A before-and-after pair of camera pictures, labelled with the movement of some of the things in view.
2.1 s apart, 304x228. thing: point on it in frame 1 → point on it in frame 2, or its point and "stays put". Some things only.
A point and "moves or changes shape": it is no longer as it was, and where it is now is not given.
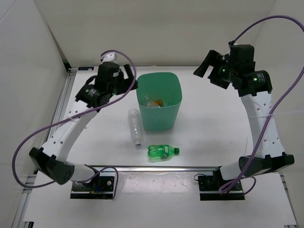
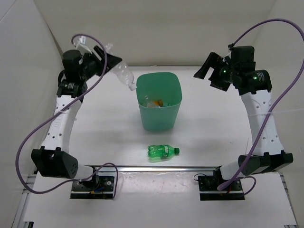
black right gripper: x=212 y=57 stays put
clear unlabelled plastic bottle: x=135 y=117 moves or changes shape
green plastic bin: x=159 y=97 stays put
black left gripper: x=126 y=86 → x=90 y=56
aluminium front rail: x=156 y=168 stays put
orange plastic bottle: x=159 y=102 stays put
